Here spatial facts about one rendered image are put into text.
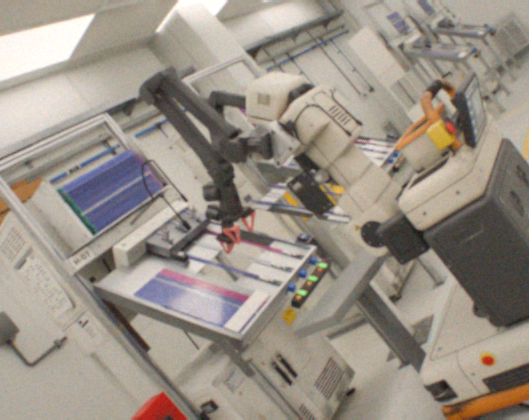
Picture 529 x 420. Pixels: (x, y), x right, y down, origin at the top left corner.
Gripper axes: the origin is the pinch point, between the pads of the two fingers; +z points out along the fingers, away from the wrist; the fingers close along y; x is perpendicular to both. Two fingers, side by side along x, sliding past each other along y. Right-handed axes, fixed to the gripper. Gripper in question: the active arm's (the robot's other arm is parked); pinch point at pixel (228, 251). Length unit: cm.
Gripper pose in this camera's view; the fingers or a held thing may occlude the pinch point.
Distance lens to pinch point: 252.1
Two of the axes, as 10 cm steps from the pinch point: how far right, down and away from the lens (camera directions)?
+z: 0.0, 8.7, 4.8
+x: 8.9, 2.2, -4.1
